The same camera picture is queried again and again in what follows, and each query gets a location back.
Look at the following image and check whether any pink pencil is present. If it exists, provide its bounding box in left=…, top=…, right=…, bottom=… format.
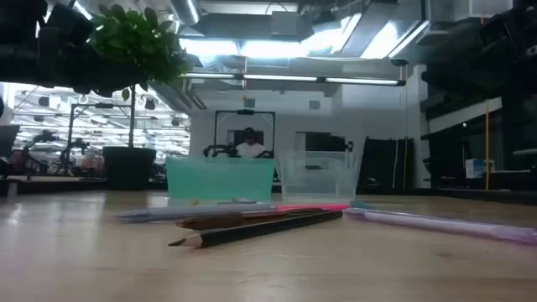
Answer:
left=274, top=204, right=351, bottom=212

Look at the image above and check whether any brown pen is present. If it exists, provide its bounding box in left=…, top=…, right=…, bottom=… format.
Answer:
left=175, top=209, right=325, bottom=231

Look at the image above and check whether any light blue pen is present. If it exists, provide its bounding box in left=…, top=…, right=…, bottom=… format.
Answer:
left=112, top=203, right=278, bottom=224

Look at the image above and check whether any lavender pen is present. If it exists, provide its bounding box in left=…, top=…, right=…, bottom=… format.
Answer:
left=343, top=207, right=537, bottom=246

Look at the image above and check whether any person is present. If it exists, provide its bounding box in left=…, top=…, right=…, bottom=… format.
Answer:
left=234, top=127, right=267, bottom=159

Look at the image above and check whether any clear plastic bin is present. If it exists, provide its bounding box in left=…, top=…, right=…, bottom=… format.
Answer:
left=279, top=150, right=362, bottom=202

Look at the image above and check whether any teal plastic bin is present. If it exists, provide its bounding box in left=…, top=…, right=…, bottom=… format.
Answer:
left=165, top=156, right=276, bottom=202

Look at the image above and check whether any long ceiling light bar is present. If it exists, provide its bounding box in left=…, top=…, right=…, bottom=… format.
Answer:
left=181, top=72, right=407, bottom=87

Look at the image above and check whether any black pencil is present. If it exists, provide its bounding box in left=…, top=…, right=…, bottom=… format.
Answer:
left=168, top=209, right=344, bottom=249

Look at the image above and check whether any black leaning panel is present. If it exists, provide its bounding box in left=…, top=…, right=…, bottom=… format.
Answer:
left=360, top=137, right=414, bottom=190

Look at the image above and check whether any green plant in black pot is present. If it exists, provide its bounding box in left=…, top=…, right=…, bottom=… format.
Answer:
left=89, top=3, right=190, bottom=192

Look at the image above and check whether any white box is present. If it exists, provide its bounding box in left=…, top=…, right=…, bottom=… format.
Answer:
left=464, top=158, right=496, bottom=180

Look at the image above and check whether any yellow cable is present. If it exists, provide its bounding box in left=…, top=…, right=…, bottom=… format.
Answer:
left=484, top=102, right=491, bottom=192

